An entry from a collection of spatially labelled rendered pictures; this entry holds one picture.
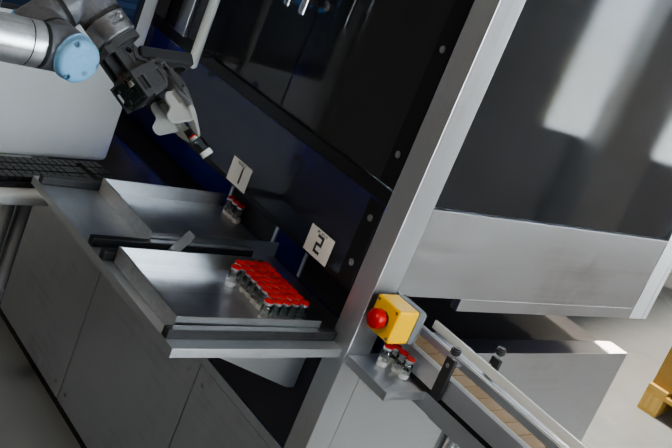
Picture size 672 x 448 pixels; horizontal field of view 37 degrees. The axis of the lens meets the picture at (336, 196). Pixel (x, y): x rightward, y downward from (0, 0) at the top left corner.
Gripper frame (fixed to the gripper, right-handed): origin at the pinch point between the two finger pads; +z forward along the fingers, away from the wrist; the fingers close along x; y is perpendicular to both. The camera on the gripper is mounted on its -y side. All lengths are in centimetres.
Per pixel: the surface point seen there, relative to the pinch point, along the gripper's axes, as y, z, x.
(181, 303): 5.1, 24.9, -25.1
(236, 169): -41, 10, -40
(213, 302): -1.8, 28.8, -25.8
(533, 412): -19, 79, 12
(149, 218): -20, 8, -50
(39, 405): -25, 34, -150
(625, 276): -88, 86, 2
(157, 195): -32, 4, -57
